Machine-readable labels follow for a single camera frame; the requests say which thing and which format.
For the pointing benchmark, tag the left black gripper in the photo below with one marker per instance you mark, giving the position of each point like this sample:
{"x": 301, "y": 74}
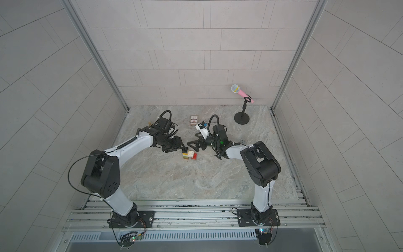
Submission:
{"x": 177, "y": 145}

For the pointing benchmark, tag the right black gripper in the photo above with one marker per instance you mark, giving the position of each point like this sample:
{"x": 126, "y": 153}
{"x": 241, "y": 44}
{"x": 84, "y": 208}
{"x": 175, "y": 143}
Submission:
{"x": 200, "y": 142}

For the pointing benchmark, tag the white long lego brick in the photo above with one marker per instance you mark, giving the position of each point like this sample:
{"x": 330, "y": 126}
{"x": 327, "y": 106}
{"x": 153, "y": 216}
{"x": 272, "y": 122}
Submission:
{"x": 190, "y": 154}

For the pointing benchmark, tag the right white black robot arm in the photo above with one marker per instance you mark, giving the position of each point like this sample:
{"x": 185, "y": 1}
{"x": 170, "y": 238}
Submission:
{"x": 262, "y": 167}

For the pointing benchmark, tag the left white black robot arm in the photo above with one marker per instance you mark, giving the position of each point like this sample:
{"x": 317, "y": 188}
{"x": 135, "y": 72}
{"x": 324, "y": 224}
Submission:
{"x": 101, "y": 176}

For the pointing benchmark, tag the red white card box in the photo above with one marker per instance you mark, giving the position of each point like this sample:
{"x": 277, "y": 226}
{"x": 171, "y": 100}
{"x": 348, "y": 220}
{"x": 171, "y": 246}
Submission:
{"x": 194, "y": 120}

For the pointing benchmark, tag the black microphone stand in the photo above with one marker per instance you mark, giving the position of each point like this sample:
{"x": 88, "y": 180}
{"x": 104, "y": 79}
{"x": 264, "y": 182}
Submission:
{"x": 242, "y": 118}

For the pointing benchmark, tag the pink toy microphone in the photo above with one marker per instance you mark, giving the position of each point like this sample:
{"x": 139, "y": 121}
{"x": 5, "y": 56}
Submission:
{"x": 237, "y": 90}

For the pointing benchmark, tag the left circuit board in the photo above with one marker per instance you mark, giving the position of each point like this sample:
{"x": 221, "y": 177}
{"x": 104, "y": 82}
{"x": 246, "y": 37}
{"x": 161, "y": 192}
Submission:
{"x": 127, "y": 240}

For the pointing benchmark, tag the circuit board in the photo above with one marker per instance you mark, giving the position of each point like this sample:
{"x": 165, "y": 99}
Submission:
{"x": 127, "y": 240}
{"x": 264, "y": 236}

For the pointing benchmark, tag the right circuit board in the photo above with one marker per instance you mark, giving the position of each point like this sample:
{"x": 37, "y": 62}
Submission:
{"x": 264, "y": 236}

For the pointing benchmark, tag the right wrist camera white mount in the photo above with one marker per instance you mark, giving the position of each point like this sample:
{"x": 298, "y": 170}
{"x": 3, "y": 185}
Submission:
{"x": 203, "y": 129}

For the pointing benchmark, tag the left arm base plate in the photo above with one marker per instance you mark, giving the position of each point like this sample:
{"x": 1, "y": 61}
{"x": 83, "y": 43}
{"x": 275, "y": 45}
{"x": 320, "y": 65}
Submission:
{"x": 140, "y": 219}

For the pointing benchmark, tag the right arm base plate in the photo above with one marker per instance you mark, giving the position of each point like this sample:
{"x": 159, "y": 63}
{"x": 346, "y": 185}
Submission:
{"x": 252, "y": 218}

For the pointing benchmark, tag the aluminium rail frame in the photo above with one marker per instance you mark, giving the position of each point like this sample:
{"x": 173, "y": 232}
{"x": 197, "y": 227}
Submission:
{"x": 189, "y": 220}

